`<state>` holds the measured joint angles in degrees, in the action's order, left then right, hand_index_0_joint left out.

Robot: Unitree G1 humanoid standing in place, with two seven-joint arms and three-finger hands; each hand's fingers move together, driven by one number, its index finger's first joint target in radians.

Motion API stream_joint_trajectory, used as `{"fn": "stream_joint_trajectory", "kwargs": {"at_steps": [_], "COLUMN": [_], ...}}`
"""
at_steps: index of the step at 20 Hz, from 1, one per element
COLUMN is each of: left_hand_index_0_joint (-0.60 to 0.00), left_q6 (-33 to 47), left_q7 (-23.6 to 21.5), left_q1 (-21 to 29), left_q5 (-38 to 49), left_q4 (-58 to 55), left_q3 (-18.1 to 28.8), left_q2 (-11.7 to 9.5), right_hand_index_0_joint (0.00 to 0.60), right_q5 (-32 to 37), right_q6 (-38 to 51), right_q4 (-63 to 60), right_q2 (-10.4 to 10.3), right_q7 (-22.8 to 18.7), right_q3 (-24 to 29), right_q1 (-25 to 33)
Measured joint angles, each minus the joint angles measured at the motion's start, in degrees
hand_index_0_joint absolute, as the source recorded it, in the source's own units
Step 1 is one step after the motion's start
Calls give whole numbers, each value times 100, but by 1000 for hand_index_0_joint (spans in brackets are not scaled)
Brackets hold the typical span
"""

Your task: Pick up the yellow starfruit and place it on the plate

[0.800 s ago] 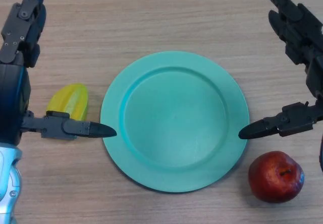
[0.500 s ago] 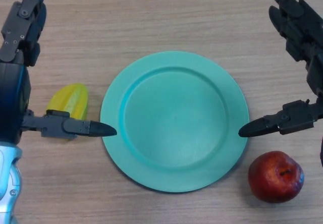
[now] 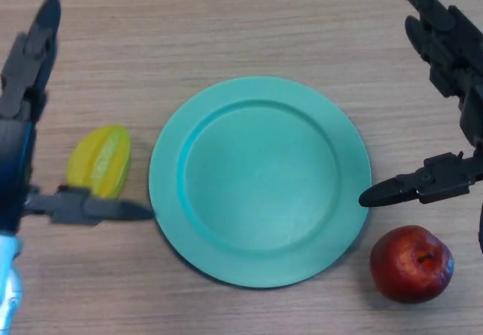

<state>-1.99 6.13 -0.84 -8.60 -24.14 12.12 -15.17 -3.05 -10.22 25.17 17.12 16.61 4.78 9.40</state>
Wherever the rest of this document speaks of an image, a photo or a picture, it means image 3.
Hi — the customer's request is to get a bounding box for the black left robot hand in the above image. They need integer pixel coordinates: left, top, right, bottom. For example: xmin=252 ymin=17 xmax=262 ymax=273
xmin=0 ymin=0 xmax=155 ymax=235

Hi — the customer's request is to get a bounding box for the green round plate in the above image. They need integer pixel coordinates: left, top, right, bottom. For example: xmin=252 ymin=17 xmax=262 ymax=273
xmin=148 ymin=76 xmax=373 ymax=289

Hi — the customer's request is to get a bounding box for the yellow starfruit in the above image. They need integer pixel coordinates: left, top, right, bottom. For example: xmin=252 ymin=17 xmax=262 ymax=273
xmin=66 ymin=124 xmax=132 ymax=200

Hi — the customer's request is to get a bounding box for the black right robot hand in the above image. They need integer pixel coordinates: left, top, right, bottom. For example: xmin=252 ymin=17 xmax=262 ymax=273
xmin=358 ymin=0 xmax=483 ymax=207

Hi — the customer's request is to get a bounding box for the red apple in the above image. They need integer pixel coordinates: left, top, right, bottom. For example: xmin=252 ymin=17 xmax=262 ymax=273
xmin=369 ymin=225 xmax=455 ymax=305

